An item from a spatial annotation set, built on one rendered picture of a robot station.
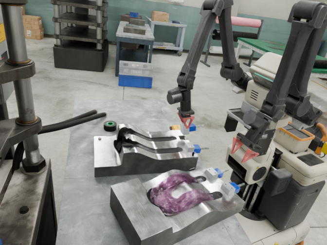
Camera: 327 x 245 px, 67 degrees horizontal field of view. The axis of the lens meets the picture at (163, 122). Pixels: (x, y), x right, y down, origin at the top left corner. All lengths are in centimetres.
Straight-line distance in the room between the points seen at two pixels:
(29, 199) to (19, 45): 60
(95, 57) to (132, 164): 407
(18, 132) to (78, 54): 412
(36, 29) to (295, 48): 707
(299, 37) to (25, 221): 119
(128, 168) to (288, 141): 103
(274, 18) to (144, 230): 817
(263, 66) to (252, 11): 701
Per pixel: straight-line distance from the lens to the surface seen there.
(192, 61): 124
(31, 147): 122
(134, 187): 99
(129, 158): 115
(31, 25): 768
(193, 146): 127
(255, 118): 103
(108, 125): 153
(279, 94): 107
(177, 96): 122
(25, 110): 113
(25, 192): 121
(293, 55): 104
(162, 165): 121
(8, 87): 131
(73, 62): 521
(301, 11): 104
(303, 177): 167
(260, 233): 188
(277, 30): 880
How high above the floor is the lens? 159
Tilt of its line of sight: 28 degrees down
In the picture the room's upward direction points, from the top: 9 degrees clockwise
